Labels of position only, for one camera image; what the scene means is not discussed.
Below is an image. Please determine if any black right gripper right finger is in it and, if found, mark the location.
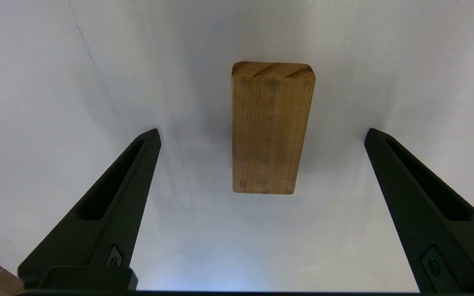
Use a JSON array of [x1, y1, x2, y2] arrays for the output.
[[364, 127, 474, 294]]

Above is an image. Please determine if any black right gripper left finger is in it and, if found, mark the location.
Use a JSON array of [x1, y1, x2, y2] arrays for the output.
[[17, 128, 162, 291]]

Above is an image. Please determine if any rectangular wooden building block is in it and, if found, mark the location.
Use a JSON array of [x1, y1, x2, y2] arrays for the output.
[[232, 61, 316, 194]]

